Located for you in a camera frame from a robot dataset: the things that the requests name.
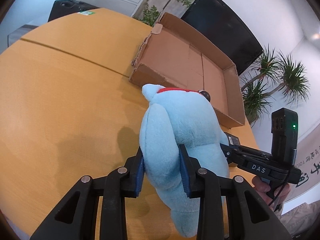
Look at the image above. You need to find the black flat screen monitor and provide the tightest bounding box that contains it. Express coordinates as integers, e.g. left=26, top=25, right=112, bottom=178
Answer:
left=181, top=0, right=263, bottom=74

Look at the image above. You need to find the green sticker label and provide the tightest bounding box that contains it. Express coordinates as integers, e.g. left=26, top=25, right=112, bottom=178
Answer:
left=78, top=11, right=95, bottom=16

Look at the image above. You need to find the shallow brown cardboard box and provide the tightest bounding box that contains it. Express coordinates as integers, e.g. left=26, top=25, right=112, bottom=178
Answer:
left=129, top=13, right=246, bottom=128

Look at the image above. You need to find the black camera box green light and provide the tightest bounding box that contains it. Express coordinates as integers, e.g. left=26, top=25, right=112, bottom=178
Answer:
left=271, top=108, right=298, bottom=166

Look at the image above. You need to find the spiky green potted plant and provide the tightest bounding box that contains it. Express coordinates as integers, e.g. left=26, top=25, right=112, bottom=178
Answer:
left=241, top=46, right=310, bottom=126

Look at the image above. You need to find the light blue plush toy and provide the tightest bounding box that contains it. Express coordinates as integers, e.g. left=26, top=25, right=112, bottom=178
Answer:
left=139, top=84, right=229, bottom=238

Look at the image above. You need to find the toilet sign curtain banner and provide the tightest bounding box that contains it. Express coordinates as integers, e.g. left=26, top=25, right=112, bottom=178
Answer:
left=286, top=126, right=319, bottom=201

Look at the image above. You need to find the person's right hand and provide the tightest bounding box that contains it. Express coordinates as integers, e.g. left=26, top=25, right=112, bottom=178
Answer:
left=252, top=176, right=291, bottom=210

